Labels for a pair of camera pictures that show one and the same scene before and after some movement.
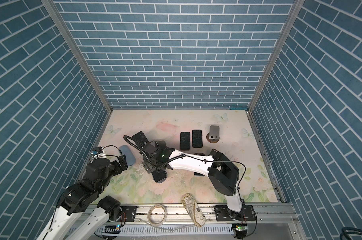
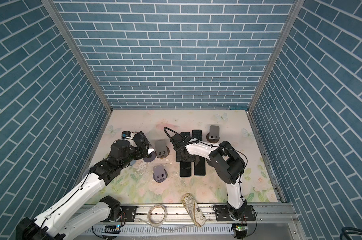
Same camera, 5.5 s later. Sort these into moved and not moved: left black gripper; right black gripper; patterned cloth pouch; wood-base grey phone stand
Moved: left black gripper; right black gripper
Not moved: wood-base grey phone stand; patterned cloth pouch
